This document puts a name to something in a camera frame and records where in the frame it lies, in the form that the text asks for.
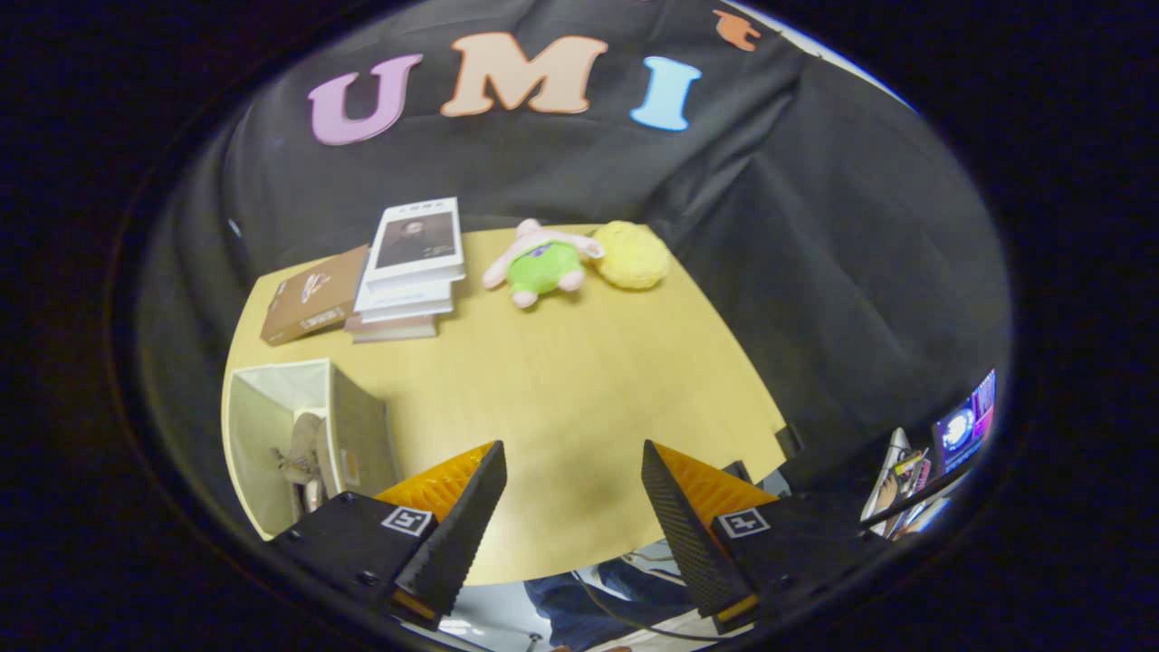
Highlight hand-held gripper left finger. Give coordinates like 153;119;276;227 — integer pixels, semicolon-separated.
270;440;508;632

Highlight brown cover book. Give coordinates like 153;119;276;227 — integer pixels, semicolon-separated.
261;244;370;347

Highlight grey fabric storage box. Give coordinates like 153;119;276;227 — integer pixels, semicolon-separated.
222;360;401;541

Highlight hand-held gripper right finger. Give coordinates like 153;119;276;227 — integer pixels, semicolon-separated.
640;440;886;635

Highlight thin black cable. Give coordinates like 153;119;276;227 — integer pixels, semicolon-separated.
570;570;725;646

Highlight black backdrop cloth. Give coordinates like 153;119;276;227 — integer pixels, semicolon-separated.
136;0;1013;508

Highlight person's legs in blue jeans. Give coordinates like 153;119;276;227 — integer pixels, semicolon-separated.
525;557;703;651

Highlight yellow plush toy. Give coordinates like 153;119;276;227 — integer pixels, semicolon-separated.
593;221;672;291

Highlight pink and green plush toy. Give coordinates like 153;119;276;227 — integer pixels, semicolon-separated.
483;218;605;309

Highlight long black cable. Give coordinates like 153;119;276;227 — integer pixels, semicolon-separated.
860;469;979;537

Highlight white portrait cover book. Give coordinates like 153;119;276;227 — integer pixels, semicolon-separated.
367;197;466;291

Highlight lit computer monitor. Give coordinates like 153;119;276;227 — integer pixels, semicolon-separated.
933;369;997;476

